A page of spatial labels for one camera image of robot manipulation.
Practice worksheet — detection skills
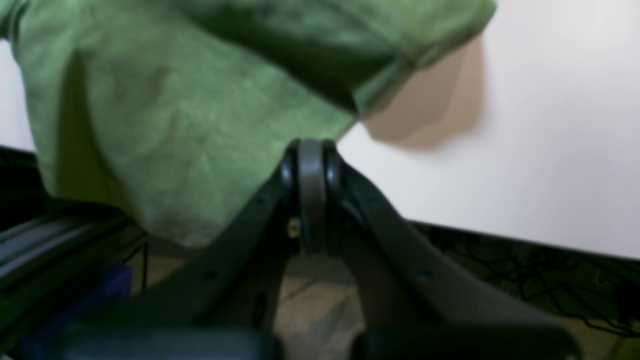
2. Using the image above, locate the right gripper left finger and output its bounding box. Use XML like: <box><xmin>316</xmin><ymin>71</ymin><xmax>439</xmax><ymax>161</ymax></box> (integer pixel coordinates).
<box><xmin>50</xmin><ymin>139</ymin><xmax>313</xmax><ymax>360</ymax></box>

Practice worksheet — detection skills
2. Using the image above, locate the green t-shirt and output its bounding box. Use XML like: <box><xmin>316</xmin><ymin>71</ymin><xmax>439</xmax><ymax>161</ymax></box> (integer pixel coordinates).
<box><xmin>1</xmin><ymin>0</ymin><xmax>498</xmax><ymax>248</ymax></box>

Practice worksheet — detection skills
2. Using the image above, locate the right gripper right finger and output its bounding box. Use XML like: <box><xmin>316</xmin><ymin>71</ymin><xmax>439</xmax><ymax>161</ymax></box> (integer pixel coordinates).
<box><xmin>311</xmin><ymin>140</ymin><xmax>583</xmax><ymax>360</ymax></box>

